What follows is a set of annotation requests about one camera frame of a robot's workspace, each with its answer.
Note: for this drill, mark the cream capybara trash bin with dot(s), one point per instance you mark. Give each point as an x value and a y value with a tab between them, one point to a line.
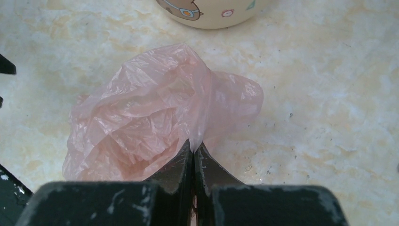
212	14

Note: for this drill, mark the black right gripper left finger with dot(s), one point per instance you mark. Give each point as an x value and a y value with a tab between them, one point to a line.
173	199

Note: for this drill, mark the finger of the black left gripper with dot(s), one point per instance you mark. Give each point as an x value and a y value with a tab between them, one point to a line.
7	67

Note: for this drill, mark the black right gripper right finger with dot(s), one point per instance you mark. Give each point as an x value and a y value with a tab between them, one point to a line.
207	173

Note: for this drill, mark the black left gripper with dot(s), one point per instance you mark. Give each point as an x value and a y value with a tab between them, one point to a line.
14	196

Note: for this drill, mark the pink plastic trash bag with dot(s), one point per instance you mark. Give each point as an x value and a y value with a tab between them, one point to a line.
129	128

